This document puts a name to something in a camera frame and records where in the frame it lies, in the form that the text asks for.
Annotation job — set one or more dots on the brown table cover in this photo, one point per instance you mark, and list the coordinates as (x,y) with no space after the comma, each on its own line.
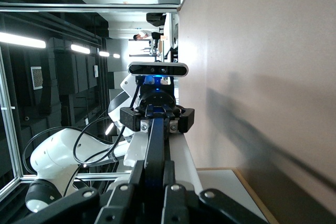
(262,51)

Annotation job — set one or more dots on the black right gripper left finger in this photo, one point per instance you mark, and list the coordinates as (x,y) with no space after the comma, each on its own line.
(115,205)

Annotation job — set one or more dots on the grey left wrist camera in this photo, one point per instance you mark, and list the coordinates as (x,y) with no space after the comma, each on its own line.
(157,69)

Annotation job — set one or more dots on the black office chair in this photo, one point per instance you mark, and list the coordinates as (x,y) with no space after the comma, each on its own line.
(156,19)

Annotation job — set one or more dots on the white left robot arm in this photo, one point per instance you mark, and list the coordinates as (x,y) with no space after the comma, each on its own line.
(52,153)

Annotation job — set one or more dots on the wooden drawer cabinet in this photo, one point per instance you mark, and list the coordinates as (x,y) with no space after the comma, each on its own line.
(257,200)

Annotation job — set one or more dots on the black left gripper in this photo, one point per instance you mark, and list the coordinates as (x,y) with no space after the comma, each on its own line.
(157,98)

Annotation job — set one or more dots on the aluminium enclosure beam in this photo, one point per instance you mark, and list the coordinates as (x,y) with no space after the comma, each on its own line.
(78,7)

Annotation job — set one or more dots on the ceiling light strip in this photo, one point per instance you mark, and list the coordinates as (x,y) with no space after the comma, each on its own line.
(116,55)
(21,40)
(104,53)
(80,48)

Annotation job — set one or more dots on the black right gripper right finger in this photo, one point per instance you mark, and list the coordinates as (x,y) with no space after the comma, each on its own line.
(189,205)

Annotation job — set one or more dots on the white vent grille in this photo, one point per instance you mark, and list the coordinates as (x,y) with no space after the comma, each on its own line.
(36,78)

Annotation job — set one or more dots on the person in white shirt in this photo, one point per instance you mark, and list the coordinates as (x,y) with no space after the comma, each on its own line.
(144,34)

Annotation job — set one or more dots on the aluminium enclosure post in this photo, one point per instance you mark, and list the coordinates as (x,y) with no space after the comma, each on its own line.
(10,142)

